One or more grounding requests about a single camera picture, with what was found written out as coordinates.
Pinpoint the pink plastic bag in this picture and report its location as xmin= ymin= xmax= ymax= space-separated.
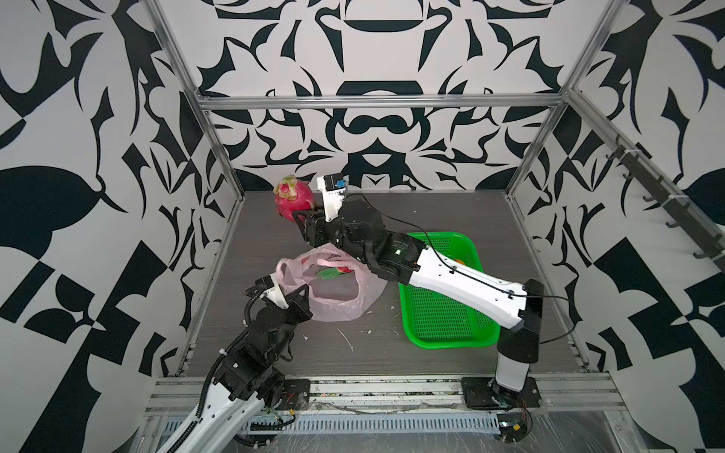
xmin=275 ymin=245 xmax=387 ymax=322

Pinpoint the pink dragon fruit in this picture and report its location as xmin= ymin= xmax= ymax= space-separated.
xmin=274 ymin=175 xmax=315 ymax=223

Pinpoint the green plastic perforated basket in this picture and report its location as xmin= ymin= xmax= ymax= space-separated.
xmin=398 ymin=232 xmax=500 ymax=350

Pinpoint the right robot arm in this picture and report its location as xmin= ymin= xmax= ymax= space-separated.
xmin=292 ymin=200 xmax=544 ymax=394

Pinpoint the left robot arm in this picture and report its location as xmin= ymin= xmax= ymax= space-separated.
xmin=159 ymin=284 xmax=313 ymax=452

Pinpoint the small green-lit circuit board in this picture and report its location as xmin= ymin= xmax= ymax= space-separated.
xmin=495 ymin=411 xmax=534 ymax=445

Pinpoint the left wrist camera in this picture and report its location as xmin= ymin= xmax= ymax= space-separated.
xmin=245 ymin=274 xmax=289 ymax=310

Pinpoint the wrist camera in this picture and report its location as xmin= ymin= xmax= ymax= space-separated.
xmin=316 ymin=174 xmax=347 ymax=223
xmin=245 ymin=274 xmax=289 ymax=310

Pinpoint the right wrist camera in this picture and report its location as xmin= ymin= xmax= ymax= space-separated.
xmin=316 ymin=174 xmax=347 ymax=223

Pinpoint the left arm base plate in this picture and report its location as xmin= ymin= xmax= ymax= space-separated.
xmin=274 ymin=379 xmax=312 ymax=411

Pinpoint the white slotted cable duct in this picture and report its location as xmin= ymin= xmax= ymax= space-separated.
xmin=238 ymin=413 xmax=500 ymax=435

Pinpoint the aluminium front rail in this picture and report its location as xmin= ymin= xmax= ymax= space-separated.
xmin=143 ymin=373 xmax=626 ymax=416

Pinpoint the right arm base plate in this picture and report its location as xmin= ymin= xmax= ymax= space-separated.
xmin=461 ymin=377 xmax=541 ymax=411

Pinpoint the black wall hook rack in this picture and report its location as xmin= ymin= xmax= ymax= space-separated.
xmin=607 ymin=134 xmax=724 ymax=273

